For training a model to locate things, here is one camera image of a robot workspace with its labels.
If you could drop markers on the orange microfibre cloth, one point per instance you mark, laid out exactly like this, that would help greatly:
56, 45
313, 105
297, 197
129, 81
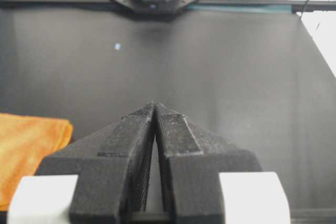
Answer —
25, 141

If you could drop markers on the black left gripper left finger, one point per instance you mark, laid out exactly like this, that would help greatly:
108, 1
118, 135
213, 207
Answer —
113, 168

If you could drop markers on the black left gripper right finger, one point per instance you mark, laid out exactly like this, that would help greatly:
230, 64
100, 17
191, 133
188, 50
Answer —
191, 159

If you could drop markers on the black aluminium frame rail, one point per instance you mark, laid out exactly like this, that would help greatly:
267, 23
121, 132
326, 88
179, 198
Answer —
294, 6

